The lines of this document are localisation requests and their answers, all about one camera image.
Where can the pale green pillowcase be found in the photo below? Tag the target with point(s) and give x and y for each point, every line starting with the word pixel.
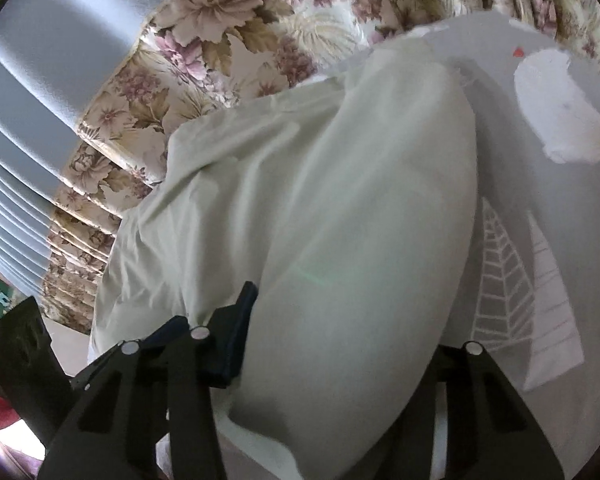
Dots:
pixel 305 210

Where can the grey slatted blind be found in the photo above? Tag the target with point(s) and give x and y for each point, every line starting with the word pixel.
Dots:
pixel 40 110

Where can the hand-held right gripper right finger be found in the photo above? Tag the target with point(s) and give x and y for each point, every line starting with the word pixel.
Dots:
pixel 480 400

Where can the floral print curtain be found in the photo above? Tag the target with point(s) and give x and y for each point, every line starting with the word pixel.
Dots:
pixel 205 35

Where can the dark red cloth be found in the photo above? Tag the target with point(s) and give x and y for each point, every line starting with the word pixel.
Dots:
pixel 0 405

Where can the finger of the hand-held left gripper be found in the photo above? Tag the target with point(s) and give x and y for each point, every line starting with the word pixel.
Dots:
pixel 170 330

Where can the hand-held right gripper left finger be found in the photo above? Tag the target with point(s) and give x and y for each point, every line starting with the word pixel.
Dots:
pixel 237 330

